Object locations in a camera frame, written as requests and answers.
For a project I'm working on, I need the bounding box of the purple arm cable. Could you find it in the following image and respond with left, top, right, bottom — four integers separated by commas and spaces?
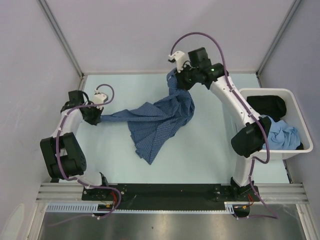
169, 31, 280, 220
48, 84, 123, 227

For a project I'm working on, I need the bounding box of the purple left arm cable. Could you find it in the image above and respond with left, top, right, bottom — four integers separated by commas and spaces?
48, 84, 123, 227

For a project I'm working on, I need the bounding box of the aluminium corner post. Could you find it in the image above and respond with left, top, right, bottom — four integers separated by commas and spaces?
255, 0, 303, 78
36, 0, 84, 80

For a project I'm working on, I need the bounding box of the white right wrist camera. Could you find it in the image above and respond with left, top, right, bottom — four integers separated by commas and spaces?
168, 50, 188, 73

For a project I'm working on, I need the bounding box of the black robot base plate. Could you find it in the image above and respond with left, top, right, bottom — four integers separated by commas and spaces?
81, 183, 259, 211

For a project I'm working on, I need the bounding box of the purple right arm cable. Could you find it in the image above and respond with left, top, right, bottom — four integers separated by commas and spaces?
169, 31, 280, 220

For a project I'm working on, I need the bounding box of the black garment in bin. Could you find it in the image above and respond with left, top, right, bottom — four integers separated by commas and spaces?
246, 95, 287, 122

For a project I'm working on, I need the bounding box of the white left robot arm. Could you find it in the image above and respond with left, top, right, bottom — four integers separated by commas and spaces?
40, 89, 111, 200

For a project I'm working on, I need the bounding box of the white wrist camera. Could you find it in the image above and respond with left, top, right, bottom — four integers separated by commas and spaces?
92, 89, 109, 110
168, 50, 188, 73

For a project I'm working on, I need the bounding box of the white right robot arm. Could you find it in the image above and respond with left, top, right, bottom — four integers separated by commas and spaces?
168, 47, 271, 201

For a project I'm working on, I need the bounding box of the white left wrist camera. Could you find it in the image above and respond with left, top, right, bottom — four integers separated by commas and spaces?
92, 89, 109, 110

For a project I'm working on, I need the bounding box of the white plastic bin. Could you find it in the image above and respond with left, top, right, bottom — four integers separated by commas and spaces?
240, 88, 314, 160

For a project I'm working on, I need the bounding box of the light blue garment in bin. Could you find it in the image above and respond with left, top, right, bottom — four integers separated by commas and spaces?
262, 115, 301, 151

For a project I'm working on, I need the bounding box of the right aluminium corner post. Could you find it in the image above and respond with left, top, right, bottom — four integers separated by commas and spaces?
255, 0, 303, 78

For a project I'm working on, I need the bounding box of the blue plaid long sleeve shirt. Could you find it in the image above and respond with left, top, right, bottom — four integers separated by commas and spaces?
100, 68, 195, 164

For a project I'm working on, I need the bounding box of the white slotted cable duct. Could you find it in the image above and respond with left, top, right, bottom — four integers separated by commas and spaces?
46, 203, 99, 213

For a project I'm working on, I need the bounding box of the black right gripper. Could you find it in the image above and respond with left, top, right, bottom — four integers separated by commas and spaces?
174, 62, 200, 92

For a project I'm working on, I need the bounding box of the left aluminium corner post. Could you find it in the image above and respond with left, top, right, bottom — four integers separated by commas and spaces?
36, 0, 84, 80

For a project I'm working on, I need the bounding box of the aluminium front rail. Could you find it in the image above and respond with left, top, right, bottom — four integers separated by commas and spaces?
36, 183, 308, 204

